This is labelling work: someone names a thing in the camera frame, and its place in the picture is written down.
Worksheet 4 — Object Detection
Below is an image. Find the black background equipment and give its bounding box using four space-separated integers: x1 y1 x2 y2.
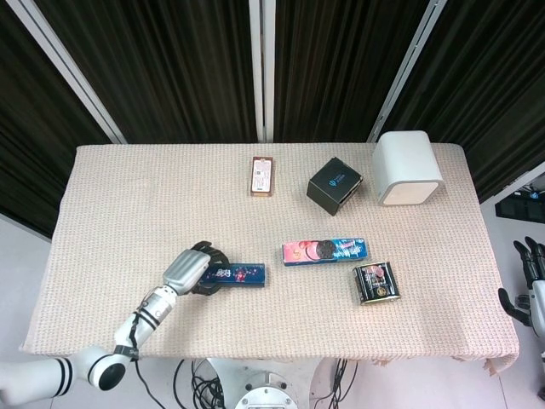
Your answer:
493 187 545 222

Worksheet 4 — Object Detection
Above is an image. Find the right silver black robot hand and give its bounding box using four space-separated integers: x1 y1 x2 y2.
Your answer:
496 236 545 333

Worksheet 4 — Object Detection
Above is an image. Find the grey aluminium extrusion post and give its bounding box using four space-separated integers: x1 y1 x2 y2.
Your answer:
249 0 277 144

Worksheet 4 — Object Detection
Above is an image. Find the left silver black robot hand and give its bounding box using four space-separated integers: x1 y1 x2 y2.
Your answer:
163 240 234 298

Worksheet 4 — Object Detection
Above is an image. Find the grey aluminium extrusion bar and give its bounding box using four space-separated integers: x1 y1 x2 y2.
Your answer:
16 0 128 145
366 0 448 144

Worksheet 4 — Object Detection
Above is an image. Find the brown small packet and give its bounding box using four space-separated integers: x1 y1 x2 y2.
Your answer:
249 156 275 199

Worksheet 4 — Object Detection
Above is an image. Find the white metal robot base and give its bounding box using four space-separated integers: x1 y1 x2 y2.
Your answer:
204 357 329 409

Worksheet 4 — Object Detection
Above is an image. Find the beige woven tablecloth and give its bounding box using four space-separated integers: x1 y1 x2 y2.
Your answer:
19 142 521 376

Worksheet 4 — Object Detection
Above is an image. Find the blue box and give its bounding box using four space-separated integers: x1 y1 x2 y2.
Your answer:
199 262 267 288

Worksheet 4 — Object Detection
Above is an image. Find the black pleated curtain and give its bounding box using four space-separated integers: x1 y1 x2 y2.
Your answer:
0 0 545 239

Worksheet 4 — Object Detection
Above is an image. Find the black cube cardboard box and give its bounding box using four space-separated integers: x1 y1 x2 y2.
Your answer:
306 157 364 217

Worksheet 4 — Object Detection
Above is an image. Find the black gold luncheon meat can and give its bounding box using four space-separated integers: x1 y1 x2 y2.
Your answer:
353 262 402 307

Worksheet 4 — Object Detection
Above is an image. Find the white rounded appliance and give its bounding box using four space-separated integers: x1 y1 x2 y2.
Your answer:
371 130 444 208

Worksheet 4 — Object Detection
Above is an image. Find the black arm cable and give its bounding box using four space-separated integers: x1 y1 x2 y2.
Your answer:
127 313 169 409

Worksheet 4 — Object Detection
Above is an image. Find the blue cookie pack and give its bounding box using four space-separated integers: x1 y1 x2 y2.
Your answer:
281 236 370 268

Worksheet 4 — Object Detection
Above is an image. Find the black floor cable bundle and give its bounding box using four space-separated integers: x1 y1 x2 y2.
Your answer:
173 358 227 409
313 358 361 409

